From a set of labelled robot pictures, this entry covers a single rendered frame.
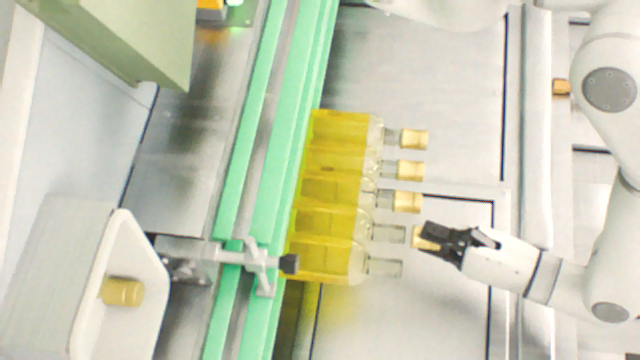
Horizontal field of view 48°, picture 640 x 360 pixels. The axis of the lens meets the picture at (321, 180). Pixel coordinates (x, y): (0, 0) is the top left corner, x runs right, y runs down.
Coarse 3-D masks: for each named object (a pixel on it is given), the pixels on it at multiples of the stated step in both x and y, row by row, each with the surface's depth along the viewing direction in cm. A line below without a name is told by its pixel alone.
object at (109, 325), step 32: (128, 224) 80; (96, 256) 75; (128, 256) 88; (96, 288) 73; (160, 288) 94; (96, 320) 91; (128, 320) 93; (160, 320) 93; (96, 352) 90; (128, 352) 90
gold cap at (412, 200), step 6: (396, 192) 113; (402, 192) 113; (408, 192) 113; (414, 192) 113; (396, 198) 112; (402, 198) 112; (408, 198) 112; (414, 198) 112; (420, 198) 112; (396, 204) 112; (402, 204) 112; (408, 204) 112; (414, 204) 112; (420, 204) 112; (396, 210) 113; (402, 210) 113; (408, 210) 112; (414, 210) 112; (420, 210) 112
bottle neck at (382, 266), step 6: (372, 258) 107; (378, 258) 107; (384, 258) 107; (390, 258) 108; (396, 258) 108; (372, 264) 107; (378, 264) 107; (384, 264) 107; (390, 264) 107; (396, 264) 106; (402, 264) 107; (372, 270) 107; (378, 270) 107; (384, 270) 107; (390, 270) 106; (396, 270) 106; (390, 276) 107; (396, 276) 107
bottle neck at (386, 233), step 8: (376, 224) 110; (384, 224) 111; (376, 232) 110; (384, 232) 110; (392, 232) 109; (400, 232) 109; (376, 240) 111; (384, 240) 110; (392, 240) 110; (400, 240) 110
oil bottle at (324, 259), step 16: (288, 240) 108; (304, 240) 108; (320, 240) 108; (336, 240) 108; (352, 240) 107; (304, 256) 106; (320, 256) 106; (336, 256) 106; (352, 256) 106; (368, 256) 107; (304, 272) 107; (320, 272) 106; (336, 272) 105; (352, 272) 105
